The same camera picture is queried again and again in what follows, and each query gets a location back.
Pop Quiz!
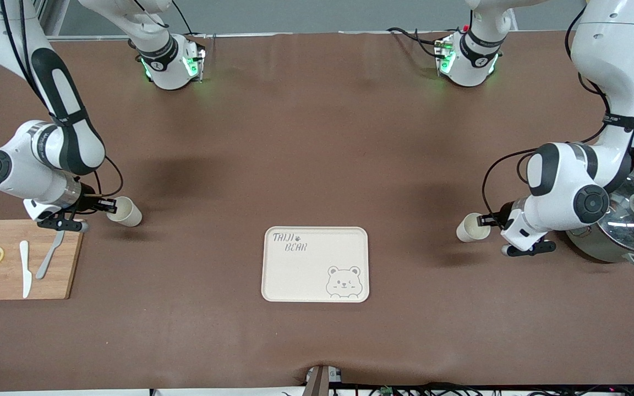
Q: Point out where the white IKEA cup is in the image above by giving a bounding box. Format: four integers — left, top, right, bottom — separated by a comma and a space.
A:
456, 212, 492, 243
106, 196, 143, 228

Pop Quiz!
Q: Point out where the cream bear print tray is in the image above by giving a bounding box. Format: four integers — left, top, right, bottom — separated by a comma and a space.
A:
261, 226, 370, 303

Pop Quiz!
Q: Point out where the grey plastic knife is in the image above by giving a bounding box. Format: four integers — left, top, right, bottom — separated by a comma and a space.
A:
35, 230, 67, 280

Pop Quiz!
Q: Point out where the white plastic knife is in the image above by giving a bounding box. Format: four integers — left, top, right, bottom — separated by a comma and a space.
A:
19, 240, 33, 299

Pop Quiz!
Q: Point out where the sage green electric pot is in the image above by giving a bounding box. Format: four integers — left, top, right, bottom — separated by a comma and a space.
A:
565, 169, 634, 269

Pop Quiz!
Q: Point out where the bamboo cutting board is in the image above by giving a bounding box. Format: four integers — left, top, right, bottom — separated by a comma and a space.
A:
0, 219, 86, 301

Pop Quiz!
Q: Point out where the glass pot lid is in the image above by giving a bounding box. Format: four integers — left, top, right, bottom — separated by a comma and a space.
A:
598, 170, 634, 254

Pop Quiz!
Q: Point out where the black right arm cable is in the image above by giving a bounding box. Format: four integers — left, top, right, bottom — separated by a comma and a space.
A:
0, 0, 125, 200

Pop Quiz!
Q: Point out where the aluminium frame profile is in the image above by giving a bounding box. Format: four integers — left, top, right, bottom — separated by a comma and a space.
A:
35, 0, 71, 38

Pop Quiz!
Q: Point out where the black left base cable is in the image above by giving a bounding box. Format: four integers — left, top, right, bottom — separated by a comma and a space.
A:
387, 26, 445, 59

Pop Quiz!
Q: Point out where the black base cable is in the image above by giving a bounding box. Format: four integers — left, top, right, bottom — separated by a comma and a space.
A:
171, 0, 207, 39
387, 26, 445, 59

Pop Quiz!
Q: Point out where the black right base cable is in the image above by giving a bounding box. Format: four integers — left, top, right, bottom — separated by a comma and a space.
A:
171, 0, 207, 39

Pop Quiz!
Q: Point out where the table edge clamp bracket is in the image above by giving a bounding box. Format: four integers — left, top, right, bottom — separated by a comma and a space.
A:
305, 365, 343, 396

